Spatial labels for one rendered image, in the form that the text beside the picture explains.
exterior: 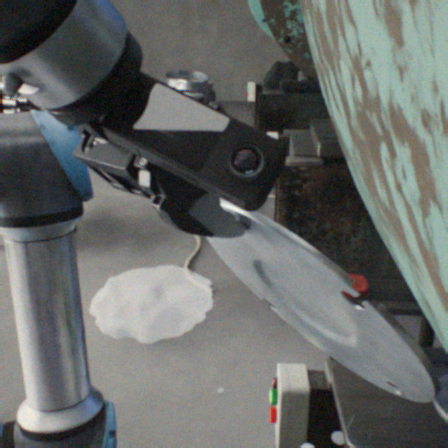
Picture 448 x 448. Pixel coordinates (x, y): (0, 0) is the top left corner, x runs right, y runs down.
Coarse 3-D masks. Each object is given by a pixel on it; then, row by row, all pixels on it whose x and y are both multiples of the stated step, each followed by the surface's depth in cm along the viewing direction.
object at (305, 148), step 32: (288, 0) 169; (288, 32) 172; (320, 128) 232; (288, 160) 209; (320, 160) 209; (288, 192) 214; (320, 192) 213; (352, 192) 213; (288, 224) 220; (320, 224) 220; (352, 224) 219; (352, 256) 224; (384, 256) 223; (384, 288) 227
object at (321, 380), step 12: (336, 360) 93; (312, 372) 93; (324, 372) 93; (312, 384) 90; (324, 384) 90; (312, 396) 90; (324, 396) 90; (312, 408) 91; (324, 408) 91; (336, 408) 90; (312, 420) 92; (324, 420) 91; (336, 420) 91; (312, 432) 93; (324, 432) 92; (312, 444) 94; (324, 444) 93; (336, 444) 95
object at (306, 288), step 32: (256, 224) 44; (224, 256) 63; (256, 256) 53; (288, 256) 45; (320, 256) 41; (256, 288) 65; (288, 288) 56; (320, 288) 46; (352, 288) 40; (288, 320) 66; (320, 320) 57; (352, 320) 46; (384, 320) 41; (352, 352) 55; (384, 352) 47; (416, 352) 42; (384, 384) 56; (416, 384) 48
